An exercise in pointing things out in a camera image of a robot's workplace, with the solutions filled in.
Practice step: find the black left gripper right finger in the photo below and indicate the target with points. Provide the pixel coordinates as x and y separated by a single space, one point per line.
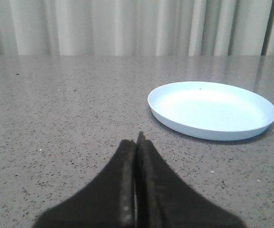
164 200

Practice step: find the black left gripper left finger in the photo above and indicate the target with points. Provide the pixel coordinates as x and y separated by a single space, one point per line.
106 202

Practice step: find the light blue round plate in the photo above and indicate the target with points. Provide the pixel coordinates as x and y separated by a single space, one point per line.
211 111

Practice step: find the white pleated curtain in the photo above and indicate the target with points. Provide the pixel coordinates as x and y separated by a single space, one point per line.
137 27

